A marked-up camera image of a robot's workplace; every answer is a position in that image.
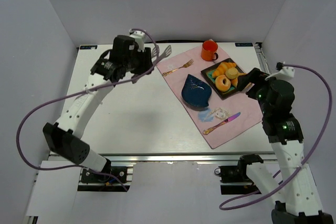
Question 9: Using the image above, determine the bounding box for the front aluminium rail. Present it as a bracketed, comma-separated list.
[48, 152, 278, 164]

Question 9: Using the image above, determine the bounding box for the round beige bun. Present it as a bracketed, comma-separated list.
[225, 68, 239, 80]

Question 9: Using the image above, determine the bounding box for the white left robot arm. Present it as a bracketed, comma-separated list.
[43, 29, 262, 176]

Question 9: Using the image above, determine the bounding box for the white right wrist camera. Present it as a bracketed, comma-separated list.
[265, 62, 295, 81]

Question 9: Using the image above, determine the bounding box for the sugared orange donut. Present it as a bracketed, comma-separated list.
[215, 74, 231, 92]

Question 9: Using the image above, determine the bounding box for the long striped croissant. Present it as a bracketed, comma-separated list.
[212, 62, 236, 79]

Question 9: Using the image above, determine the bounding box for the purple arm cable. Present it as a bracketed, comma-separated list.
[219, 63, 331, 211]
[16, 28, 157, 192]

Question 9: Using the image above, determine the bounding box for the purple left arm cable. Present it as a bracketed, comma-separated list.
[16, 28, 157, 192]

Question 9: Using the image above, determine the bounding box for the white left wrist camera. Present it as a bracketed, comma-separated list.
[129, 29, 146, 51]

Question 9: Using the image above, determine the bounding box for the aluminium table edge rail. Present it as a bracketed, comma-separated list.
[254, 42, 271, 74]

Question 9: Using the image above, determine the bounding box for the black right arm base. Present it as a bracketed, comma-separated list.
[214, 154, 264, 195]

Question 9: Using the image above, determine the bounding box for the iridescent table knife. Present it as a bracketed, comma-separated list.
[202, 112, 241, 135]

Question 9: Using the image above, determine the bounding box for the orange mug black handle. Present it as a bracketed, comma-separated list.
[201, 40, 218, 61]

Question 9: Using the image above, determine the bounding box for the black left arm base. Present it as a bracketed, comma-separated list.
[77, 164, 133, 193]

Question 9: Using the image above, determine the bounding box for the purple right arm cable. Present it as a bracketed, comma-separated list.
[219, 63, 331, 211]

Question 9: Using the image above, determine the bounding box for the gold fork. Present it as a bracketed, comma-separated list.
[162, 59, 194, 77]

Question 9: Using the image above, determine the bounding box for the pink printed placemat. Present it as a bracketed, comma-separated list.
[157, 44, 261, 149]

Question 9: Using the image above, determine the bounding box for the square dark teal plate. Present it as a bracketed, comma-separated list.
[201, 58, 246, 99]

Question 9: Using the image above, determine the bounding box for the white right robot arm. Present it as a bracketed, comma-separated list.
[245, 68, 333, 223]

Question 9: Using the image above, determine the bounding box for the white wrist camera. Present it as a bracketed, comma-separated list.
[265, 62, 295, 81]
[129, 29, 146, 51]

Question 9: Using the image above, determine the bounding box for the dark blue shell plate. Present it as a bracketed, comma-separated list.
[181, 74, 212, 110]

